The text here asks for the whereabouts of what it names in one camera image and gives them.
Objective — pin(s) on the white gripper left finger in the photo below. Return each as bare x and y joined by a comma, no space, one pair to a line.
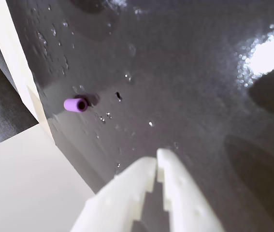
119,200

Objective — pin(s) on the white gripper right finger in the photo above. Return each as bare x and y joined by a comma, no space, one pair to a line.
185,200

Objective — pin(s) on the purple rubber pen grip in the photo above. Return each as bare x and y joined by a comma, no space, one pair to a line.
72,104

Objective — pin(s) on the white furniture panel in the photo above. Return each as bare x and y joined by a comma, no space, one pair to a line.
18,183

